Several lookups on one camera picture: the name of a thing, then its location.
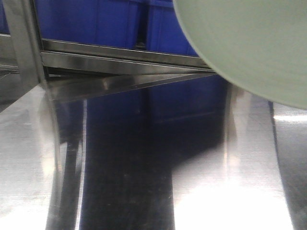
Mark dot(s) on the light green plate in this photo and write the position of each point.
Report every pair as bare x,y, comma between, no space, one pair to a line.
258,45

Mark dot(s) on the stainless steel shelf rack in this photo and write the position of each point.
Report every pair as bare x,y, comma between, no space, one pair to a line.
71,70

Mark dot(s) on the blue plastic bin right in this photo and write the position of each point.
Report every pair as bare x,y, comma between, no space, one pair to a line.
164,34

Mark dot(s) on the blue plastic bin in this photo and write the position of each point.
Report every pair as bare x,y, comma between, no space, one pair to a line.
97,22
164,34

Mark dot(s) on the blue plastic bin left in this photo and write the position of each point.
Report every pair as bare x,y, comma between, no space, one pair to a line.
97,22

